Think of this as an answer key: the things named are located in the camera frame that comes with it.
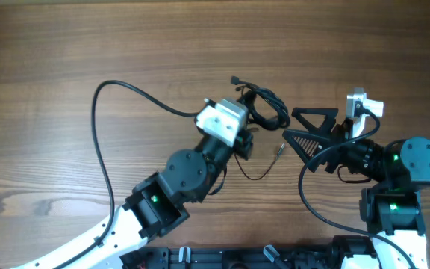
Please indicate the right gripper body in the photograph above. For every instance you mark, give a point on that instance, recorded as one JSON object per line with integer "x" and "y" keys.
{"x": 349, "y": 155}

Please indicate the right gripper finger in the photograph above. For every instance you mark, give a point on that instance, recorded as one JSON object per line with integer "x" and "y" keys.
{"x": 319, "y": 121}
{"x": 307, "y": 145}

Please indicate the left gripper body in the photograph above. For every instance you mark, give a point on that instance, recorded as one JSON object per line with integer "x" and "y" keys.
{"x": 242, "y": 141}

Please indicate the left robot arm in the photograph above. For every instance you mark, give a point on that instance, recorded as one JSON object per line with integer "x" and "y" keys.
{"x": 154, "y": 208}

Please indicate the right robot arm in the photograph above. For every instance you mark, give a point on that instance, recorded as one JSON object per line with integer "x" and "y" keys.
{"x": 391, "y": 208}

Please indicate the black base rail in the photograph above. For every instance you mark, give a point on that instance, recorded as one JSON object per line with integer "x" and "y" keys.
{"x": 318, "y": 256}

